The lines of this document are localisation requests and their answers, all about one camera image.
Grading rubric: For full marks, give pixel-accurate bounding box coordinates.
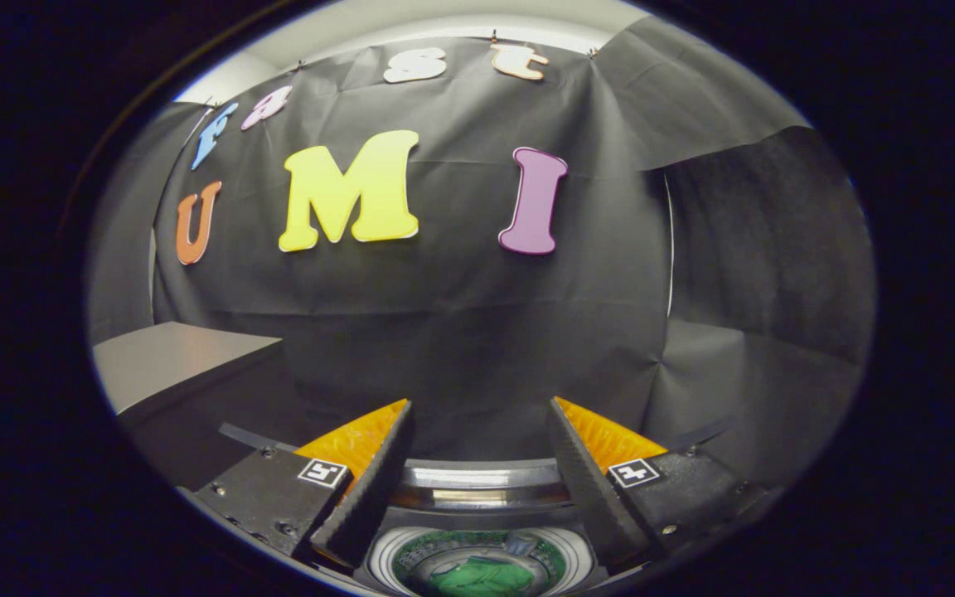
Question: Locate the green polo shirt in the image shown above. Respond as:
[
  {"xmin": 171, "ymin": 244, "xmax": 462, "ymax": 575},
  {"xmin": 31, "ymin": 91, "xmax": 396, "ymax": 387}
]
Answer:
[{"xmin": 428, "ymin": 557, "xmax": 536, "ymax": 597}]

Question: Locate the dark washing machine lid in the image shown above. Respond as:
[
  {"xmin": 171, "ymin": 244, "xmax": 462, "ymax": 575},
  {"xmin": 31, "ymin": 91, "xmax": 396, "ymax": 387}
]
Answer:
[{"xmin": 219, "ymin": 417, "xmax": 737, "ymax": 531}]

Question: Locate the grey washing machine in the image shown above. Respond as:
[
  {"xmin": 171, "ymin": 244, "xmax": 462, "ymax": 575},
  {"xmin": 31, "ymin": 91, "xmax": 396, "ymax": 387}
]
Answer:
[{"xmin": 353, "ymin": 506, "xmax": 611, "ymax": 597}]

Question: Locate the grey storage cabinet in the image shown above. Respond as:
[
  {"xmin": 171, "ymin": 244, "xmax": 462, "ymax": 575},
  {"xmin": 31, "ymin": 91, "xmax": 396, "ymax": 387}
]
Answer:
[{"xmin": 92, "ymin": 322, "xmax": 313, "ymax": 492}]

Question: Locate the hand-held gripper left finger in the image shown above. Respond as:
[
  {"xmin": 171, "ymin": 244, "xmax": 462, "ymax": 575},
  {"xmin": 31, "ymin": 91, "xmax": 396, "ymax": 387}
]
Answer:
[{"xmin": 187, "ymin": 398, "xmax": 414, "ymax": 571}]

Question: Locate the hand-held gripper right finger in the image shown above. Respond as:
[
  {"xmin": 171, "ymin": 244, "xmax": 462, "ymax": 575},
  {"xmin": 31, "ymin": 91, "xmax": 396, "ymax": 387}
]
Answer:
[{"xmin": 545, "ymin": 396, "xmax": 777, "ymax": 570}]

